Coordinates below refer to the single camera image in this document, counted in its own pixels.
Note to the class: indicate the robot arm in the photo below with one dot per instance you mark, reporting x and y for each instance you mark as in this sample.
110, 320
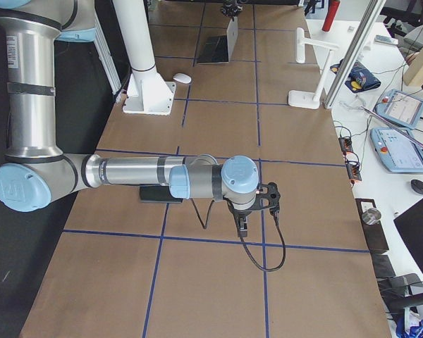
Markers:
82, 111

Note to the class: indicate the white computer mouse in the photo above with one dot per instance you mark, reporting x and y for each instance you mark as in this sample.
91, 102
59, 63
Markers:
182, 78

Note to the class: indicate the grey laptop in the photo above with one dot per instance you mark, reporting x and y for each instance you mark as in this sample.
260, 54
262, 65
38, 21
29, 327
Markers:
219, 49

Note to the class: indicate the red bottle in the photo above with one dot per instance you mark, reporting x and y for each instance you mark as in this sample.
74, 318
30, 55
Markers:
333, 6

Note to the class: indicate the orange black circuit board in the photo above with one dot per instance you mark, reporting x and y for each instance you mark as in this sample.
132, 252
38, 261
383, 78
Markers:
346, 145

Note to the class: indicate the black box on desk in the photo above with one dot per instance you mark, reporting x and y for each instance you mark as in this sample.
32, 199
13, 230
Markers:
374, 234

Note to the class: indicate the aluminium frame post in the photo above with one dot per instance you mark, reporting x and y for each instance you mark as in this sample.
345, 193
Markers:
364, 28

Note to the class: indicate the black desk mouse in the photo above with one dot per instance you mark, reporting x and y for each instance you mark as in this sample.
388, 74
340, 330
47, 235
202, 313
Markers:
417, 186

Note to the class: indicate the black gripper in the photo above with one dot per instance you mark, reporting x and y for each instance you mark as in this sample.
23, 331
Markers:
230, 7
240, 213

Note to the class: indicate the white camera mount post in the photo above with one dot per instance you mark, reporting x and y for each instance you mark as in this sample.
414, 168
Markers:
147, 92

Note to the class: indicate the metal cup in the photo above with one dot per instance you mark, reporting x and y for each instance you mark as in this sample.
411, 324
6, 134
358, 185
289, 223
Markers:
371, 216

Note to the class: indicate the navy space pattern pouch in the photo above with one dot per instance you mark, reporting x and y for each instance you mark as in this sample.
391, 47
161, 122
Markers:
360, 79

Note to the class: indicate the black mouse pad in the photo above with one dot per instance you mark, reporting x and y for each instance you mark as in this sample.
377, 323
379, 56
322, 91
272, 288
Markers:
158, 194

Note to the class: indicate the far teach pendant tablet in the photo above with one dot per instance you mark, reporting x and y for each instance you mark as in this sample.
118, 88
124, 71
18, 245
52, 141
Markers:
400, 108

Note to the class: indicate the near teach pendant tablet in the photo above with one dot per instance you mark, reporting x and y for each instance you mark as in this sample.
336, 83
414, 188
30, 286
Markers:
396, 152

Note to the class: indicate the teach pendant tablet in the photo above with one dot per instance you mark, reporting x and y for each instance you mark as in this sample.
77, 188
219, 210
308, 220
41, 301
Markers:
396, 152
400, 108

